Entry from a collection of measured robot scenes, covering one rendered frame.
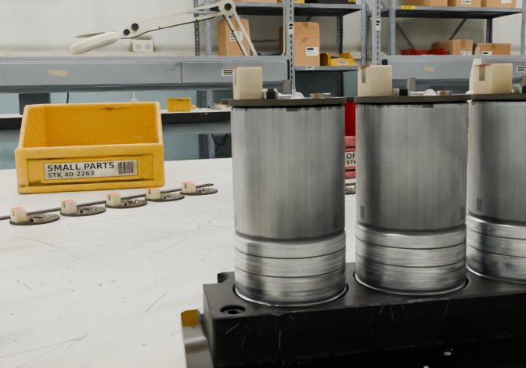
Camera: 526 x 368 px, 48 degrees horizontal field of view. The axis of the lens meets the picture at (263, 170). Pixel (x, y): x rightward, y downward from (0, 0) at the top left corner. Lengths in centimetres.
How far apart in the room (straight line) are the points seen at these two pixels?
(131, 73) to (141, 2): 223
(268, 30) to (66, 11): 152
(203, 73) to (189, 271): 224
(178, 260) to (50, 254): 6
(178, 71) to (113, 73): 25
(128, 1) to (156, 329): 445
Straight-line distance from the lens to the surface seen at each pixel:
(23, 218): 33
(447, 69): 288
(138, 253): 25
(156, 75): 242
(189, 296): 19
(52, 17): 458
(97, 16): 457
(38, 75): 241
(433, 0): 483
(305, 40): 441
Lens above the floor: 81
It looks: 7 degrees down
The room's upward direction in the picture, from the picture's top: 1 degrees counter-clockwise
